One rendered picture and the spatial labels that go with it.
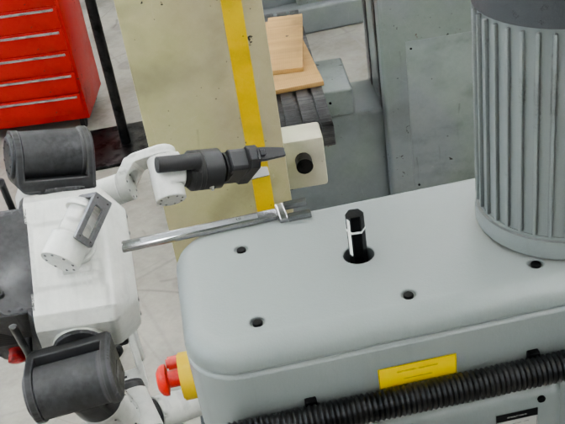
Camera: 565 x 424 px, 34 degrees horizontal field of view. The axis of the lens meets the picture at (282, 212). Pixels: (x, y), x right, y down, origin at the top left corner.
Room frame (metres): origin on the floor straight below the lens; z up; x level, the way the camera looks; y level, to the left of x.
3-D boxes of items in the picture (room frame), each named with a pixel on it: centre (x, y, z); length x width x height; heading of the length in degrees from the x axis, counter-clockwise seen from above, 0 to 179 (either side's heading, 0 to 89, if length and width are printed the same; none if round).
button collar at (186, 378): (0.88, 0.15, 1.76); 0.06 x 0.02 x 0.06; 4
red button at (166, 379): (0.88, 0.17, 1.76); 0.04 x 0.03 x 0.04; 4
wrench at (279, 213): (1.00, 0.09, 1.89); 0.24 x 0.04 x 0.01; 96
